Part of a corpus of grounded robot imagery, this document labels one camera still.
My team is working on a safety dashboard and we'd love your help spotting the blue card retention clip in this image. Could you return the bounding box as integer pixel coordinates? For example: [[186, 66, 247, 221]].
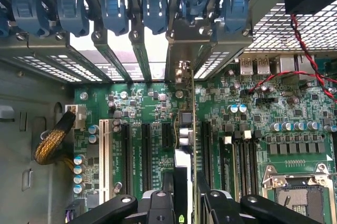
[[141, 0, 170, 35], [11, 0, 52, 38], [0, 8, 11, 38], [222, 0, 252, 35], [101, 0, 130, 37], [55, 0, 90, 38], [181, 0, 213, 29]]

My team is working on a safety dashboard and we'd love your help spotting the short black expansion slot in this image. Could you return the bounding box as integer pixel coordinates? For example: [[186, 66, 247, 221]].
[[161, 123, 172, 150]]

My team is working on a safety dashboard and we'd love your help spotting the open grey PC case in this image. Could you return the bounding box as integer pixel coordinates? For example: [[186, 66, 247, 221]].
[[0, 0, 337, 224]]

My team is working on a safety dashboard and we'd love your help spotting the white expansion slot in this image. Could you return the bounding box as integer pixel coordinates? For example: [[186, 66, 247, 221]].
[[98, 118, 111, 206]]

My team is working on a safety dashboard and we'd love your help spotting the black RAM slot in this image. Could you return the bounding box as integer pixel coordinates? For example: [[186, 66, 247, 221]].
[[244, 130, 253, 196], [252, 134, 261, 196], [235, 134, 244, 196]]

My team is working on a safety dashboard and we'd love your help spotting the white power connector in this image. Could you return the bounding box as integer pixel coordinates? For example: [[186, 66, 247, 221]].
[[64, 104, 87, 132]]

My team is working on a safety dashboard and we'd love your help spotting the long black expansion slot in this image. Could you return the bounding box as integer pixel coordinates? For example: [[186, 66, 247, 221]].
[[201, 121, 213, 190], [141, 123, 153, 192], [121, 123, 132, 196]]

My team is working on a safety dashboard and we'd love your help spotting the braided yellow black wire bundle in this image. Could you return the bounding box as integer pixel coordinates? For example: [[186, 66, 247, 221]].
[[34, 110, 77, 167]]

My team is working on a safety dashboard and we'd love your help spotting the red black twisted wire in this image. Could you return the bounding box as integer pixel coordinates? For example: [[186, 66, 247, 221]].
[[247, 15, 337, 104]]

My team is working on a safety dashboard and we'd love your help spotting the green motherboard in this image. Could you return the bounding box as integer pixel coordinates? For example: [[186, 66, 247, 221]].
[[73, 55, 337, 224]]

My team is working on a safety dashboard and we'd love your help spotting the black chassis switch box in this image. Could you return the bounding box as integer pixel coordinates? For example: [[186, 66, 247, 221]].
[[284, 0, 337, 14]]

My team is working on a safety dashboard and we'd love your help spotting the metal slot cover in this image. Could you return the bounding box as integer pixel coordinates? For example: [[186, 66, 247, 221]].
[[128, 29, 153, 83], [91, 28, 126, 83]]

